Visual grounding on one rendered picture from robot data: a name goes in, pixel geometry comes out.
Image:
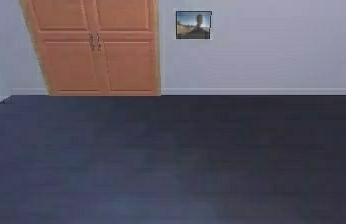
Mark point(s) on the orange wooden double door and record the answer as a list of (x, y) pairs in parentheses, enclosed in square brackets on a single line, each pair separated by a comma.
[(71, 66)]

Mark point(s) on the small framed landscape picture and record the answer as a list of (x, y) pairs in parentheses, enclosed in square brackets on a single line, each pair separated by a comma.
[(193, 25)]

